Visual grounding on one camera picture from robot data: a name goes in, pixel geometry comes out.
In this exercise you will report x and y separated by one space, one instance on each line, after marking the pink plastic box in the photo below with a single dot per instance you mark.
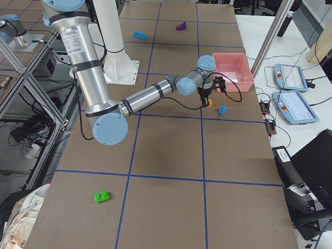
235 67

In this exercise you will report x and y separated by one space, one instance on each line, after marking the white cloth bag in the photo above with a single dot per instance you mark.
22 218

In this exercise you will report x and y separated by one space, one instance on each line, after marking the long blue toy block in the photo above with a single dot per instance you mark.
140 35

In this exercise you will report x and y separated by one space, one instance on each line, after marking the small blue toy block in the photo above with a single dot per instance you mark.
222 110

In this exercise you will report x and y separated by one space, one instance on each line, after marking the aluminium frame post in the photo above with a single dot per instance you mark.
278 20

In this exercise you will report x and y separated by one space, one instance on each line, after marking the teach pendant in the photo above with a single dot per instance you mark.
290 77
294 108

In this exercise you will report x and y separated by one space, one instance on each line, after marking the upper teach pendant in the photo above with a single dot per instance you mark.
290 77

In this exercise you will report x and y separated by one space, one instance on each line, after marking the purple toy block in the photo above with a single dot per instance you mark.
181 26

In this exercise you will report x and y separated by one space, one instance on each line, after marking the green toy block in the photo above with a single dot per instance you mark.
102 196

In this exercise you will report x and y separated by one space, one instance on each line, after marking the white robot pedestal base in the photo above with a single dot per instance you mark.
118 67

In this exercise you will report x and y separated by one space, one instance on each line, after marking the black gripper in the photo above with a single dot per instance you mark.
204 92

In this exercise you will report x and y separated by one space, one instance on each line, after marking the black laptop computer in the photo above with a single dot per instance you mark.
313 164

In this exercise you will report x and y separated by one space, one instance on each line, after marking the lower teach pendant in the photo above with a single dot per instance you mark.
294 108

